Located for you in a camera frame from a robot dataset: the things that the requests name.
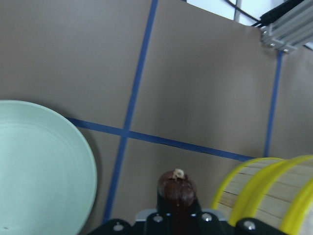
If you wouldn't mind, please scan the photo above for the light green plate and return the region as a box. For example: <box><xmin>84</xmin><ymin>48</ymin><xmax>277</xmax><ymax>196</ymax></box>
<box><xmin>0</xmin><ymin>100</ymin><xmax>97</xmax><ymax>235</ymax></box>

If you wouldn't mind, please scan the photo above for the brown chocolate bun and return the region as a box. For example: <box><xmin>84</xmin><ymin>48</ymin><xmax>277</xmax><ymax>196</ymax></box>
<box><xmin>157</xmin><ymin>168</ymin><xmax>197</xmax><ymax>216</ymax></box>

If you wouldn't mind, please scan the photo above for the aluminium frame post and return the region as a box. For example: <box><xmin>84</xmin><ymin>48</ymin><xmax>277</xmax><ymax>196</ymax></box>
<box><xmin>259</xmin><ymin>0</ymin><xmax>313</xmax><ymax>53</ymax></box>

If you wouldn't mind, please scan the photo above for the yellow bamboo steamer basket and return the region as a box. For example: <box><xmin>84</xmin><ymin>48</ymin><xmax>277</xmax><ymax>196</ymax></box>
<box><xmin>211</xmin><ymin>155</ymin><xmax>313</xmax><ymax>235</ymax></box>

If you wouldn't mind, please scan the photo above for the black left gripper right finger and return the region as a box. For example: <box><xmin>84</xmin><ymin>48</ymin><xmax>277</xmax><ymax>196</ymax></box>
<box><xmin>188</xmin><ymin>196</ymin><xmax>202</xmax><ymax>217</ymax></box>

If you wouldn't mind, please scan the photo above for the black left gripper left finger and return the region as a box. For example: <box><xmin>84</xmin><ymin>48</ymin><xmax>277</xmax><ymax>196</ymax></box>
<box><xmin>156</xmin><ymin>189</ymin><xmax>176</xmax><ymax>222</ymax></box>

